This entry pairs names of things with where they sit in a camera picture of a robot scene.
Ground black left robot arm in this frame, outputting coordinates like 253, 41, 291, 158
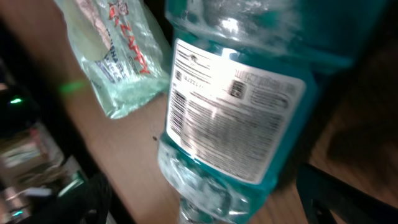
1, 65, 85, 223

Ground light blue tissue pack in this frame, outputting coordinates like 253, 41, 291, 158
55, 0, 171, 119

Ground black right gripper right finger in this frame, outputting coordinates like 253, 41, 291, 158
296, 164, 397, 224

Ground blue mouthwash bottle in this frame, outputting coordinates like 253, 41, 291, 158
158, 0, 392, 223

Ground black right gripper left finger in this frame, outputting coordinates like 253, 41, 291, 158
21, 173, 112, 224

